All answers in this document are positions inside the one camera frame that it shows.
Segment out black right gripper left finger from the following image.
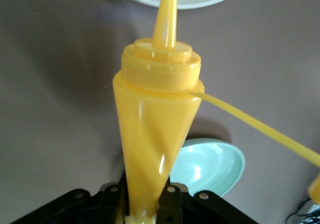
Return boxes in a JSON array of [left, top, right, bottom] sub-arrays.
[[9, 170, 130, 224]]

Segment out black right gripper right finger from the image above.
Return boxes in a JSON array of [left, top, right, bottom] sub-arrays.
[[156, 176, 258, 224]]

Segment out yellow mustard squeeze bottle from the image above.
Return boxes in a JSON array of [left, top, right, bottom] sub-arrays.
[[111, 0, 320, 224]]

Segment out mint green plate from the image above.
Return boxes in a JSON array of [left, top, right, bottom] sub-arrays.
[[169, 137, 246, 197]]

